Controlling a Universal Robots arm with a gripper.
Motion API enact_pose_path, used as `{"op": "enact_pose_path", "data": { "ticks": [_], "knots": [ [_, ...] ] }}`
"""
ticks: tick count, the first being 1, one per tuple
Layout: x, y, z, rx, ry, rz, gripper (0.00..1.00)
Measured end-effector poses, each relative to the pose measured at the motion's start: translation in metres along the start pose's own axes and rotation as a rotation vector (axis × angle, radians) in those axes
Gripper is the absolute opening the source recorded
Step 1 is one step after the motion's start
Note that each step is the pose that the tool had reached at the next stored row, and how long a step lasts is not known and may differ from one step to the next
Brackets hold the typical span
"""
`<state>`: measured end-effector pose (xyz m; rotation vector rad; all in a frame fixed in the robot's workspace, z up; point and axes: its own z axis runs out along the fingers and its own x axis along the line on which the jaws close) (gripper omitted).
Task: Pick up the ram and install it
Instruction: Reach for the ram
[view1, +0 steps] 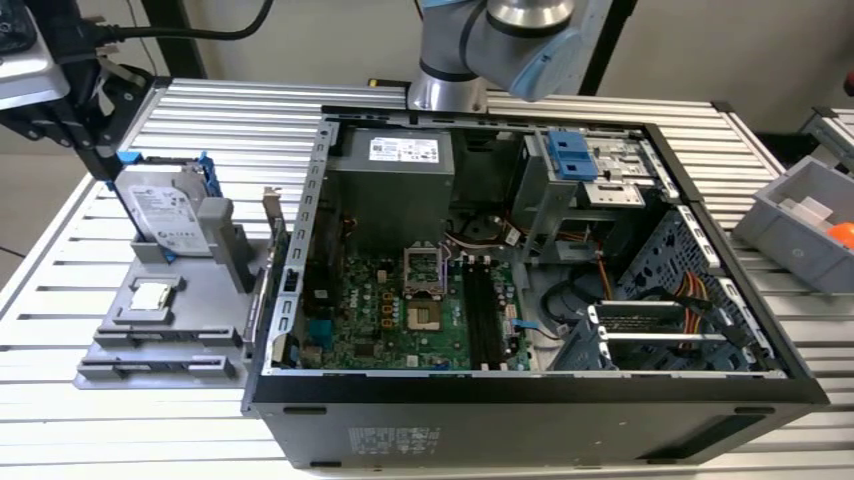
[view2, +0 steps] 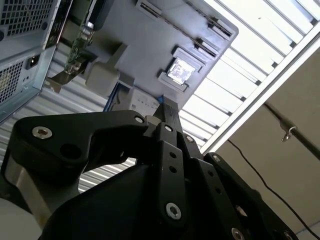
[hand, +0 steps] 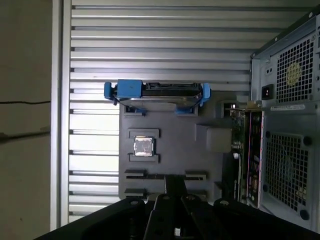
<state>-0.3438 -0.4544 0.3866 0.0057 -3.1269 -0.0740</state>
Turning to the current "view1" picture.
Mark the grey power supply unit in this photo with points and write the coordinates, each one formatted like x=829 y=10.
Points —
x=394 y=200

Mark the green Dell motherboard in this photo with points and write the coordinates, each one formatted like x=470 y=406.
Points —
x=361 y=320

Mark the CPU socket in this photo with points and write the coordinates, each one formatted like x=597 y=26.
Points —
x=425 y=315

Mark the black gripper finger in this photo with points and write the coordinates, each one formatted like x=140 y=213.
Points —
x=87 y=155

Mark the round black case speaker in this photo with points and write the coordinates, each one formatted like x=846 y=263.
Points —
x=486 y=230

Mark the black frame post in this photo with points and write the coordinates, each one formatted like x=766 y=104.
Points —
x=610 y=50
x=175 y=60

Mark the silver drive bay cage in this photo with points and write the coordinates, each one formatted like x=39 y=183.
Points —
x=614 y=195

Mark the white block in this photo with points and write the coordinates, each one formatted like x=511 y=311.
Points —
x=804 y=207

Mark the yellow tipped plug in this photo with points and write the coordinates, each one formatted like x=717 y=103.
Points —
x=374 y=81

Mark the white four pin connector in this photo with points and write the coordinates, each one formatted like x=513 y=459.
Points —
x=382 y=275

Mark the graphics card with metal bracket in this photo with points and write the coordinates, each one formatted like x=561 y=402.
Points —
x=275 y=225

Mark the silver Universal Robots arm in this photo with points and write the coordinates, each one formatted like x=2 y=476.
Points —
x=447 y=45

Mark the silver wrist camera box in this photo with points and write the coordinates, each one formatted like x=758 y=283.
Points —
x=34 y=75

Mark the blue port connector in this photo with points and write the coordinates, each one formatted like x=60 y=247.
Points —
x=321 y=334

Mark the black square chip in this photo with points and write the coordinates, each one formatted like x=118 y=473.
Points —
x=367 y=350

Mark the black RAM slot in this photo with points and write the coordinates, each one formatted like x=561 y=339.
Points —
x=481 y=315
x=495 y=315
x=474 y=315
x=489 y=315

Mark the thin locking lever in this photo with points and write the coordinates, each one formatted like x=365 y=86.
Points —
x=443 y=272

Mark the black open PC case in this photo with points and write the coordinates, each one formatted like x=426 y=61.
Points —
x=467 y=430

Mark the small aluminium side table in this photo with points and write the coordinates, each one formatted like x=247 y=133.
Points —
x=830 y=130

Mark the blue plastic drive latch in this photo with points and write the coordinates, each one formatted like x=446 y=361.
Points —
x=570 y=155

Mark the disk bay with silver rails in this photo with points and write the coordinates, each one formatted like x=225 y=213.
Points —
x=641 y=320

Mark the grey plastic bin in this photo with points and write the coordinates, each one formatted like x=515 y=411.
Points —
x=794 y=250

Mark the grey parts rack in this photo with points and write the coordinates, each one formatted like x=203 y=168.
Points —
x=201 y=310

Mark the silver CPU chip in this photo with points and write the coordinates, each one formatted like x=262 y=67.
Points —
x=150 y=296

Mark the hard disk in blue carrier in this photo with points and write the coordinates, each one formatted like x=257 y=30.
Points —
x=160 y=210

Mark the orange ball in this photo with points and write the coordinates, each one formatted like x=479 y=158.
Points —
x=842 y=235

